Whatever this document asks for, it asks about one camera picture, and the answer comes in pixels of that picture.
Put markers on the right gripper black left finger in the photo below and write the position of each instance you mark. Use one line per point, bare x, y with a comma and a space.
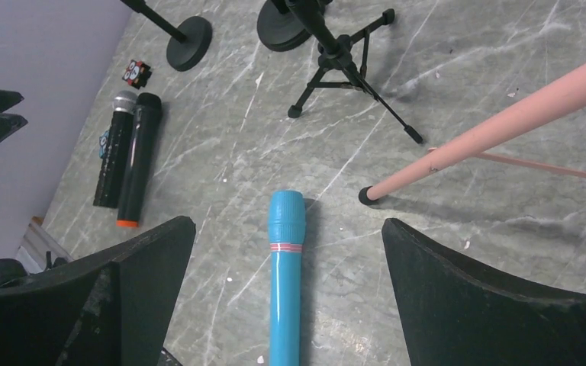
112, 307

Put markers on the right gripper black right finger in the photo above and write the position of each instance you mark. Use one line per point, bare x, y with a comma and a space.
455, 310

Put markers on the black microphone orange end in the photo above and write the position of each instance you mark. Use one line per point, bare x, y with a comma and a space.
148, 115

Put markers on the blue microphone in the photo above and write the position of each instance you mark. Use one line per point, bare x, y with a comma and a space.
286, 230

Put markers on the black round-base stand ring clip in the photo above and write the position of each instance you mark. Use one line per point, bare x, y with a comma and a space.
278, 27

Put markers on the pink music stand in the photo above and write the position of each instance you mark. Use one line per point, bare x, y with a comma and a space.
558, 99

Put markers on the black microphone silver grille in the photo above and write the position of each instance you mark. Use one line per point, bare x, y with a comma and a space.
113, 165

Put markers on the black tripod shock-mount stand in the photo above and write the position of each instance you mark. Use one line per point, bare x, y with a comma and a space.
343, 59

